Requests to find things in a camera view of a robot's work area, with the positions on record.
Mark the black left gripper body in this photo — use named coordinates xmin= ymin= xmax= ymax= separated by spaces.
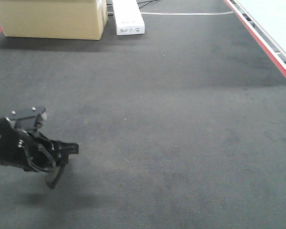
xmin=0 ymin=118 xmax=79 ymax=173

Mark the dark grey brake pad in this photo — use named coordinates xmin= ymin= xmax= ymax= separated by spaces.
xmin=45 ymin=165 xmax=65 ymax=190

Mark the white conveyor side rail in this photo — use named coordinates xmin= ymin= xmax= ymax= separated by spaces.
xmin=235 ymin=0 xmax=286 ymax=60

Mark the cardboard box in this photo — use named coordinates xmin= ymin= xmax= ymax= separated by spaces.
xmin=0 ymin=0 xmax=108 ymax=40

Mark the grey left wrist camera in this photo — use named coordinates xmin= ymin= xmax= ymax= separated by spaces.
xmin=5 ymin=106 xmax=47 ymax=131

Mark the white long carton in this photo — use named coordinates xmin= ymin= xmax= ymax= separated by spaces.
xmin=112 ymin=0 xmax=145 ymax=36

